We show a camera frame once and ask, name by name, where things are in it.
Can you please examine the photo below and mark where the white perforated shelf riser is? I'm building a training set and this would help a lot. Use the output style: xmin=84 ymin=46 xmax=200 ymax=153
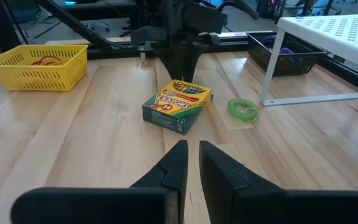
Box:
xmin=259 ymin=13 xmax=358 ymax=107

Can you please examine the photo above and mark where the Crayola crayon box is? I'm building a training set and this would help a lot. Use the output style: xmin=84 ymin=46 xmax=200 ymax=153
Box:
xmin=142 ymin=79 xmax=213 ymax=136

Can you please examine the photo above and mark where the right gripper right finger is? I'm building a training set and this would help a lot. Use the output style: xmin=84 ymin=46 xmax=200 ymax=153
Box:
xmin=198 ymin=140 xmax=358 ymax=224

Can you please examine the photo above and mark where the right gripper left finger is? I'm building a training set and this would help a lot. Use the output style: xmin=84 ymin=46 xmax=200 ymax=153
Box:
xmin=10 ymin=139 xmax=190 ymax=224

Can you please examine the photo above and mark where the black mesh basket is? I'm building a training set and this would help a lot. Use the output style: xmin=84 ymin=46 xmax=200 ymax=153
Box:
xmin=246 ymin=30 xmax=328 ymax=77

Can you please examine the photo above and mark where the green coil wristband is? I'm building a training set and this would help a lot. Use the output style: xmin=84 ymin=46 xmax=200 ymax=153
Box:
xmin=227 ymin=98 xmax=260 ymax=123

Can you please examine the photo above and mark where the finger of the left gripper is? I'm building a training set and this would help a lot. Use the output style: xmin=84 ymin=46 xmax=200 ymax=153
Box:
xmin=181 ymin=43 xmax=204 ymax=83
xmin=158 ymin=45 xmax=185 ymax=82

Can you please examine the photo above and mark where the yellow plastic basket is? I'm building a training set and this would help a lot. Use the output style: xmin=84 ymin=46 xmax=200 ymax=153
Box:
xmin=0 ymin=44 xmax=89 ymax=92

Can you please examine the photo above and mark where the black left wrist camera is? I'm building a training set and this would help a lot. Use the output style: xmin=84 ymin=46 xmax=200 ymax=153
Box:
xmin=181 ymin=1 xmax=229 ymax=34

